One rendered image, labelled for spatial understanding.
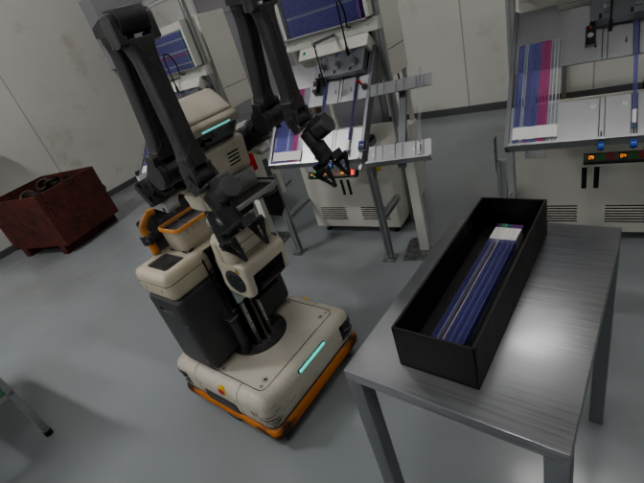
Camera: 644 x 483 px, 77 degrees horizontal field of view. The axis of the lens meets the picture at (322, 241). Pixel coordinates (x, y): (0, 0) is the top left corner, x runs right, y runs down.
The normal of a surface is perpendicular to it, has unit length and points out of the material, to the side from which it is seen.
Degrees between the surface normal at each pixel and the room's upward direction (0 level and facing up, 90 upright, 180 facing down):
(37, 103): 90
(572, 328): 0
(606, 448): 0
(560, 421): 0
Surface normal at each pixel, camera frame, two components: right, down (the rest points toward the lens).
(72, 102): 0.84, 0.04
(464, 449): -0.27, -0.83
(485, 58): -0.47, 0.55
